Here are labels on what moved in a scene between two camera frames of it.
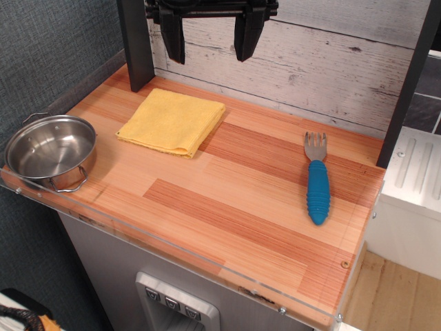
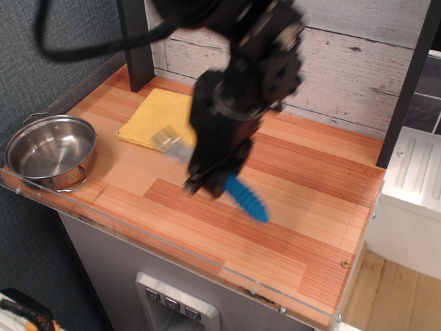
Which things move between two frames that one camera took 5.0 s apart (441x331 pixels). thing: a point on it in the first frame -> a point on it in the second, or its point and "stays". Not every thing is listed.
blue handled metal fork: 318,182 -> 179,147
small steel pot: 53,150 stays
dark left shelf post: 136,36 stays
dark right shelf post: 426,41 stays
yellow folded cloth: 171,121 stays
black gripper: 185,9 -> 224,112
